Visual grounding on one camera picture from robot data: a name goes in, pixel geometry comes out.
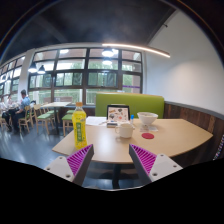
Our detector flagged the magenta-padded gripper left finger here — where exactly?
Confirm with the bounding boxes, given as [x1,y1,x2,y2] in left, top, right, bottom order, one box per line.
[43,143,95,187]

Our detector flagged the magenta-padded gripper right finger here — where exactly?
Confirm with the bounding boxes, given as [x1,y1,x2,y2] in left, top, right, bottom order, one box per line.
[128,143,184,186]

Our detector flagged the yellow drink bottle orange cap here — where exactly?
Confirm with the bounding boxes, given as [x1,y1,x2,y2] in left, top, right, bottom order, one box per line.
[71,101,88,150]

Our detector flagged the flat round red coaster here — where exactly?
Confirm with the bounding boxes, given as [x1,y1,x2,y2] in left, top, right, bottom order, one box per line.
[141,132,155,140]

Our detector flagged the white bowl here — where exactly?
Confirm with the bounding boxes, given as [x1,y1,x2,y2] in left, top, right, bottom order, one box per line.
[136,111,159,127]

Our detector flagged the white ribbed mug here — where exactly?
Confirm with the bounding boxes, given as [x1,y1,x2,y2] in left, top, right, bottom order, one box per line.
[114,122,135,139]

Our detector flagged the wooden chairs with green seats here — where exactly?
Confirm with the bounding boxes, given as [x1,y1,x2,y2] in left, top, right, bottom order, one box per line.
[0,103,75,137]

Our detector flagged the white paper sheets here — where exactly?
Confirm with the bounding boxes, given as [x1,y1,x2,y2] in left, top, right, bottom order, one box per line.
[85,115,108,127]

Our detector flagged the light wooden dining table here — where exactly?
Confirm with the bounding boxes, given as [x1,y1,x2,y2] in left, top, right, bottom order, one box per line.
[40,101,73,134]

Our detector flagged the green upholstered bench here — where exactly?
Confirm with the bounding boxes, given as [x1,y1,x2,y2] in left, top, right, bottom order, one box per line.
[94,92,166,120]

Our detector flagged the black-framed picture stand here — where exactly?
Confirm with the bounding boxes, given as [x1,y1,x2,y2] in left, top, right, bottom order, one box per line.
[106,104,131,124]

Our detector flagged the person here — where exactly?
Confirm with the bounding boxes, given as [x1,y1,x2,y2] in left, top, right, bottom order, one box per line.
[0,95,8,123]
[7,94,19,116]
[9,89,32,134]

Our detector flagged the long curved light strip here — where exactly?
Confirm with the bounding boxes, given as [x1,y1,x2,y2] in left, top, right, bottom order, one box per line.
[101,42,171,59]

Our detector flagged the black pendant lamps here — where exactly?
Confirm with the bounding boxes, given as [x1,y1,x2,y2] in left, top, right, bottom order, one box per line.
[27,46,115,75]

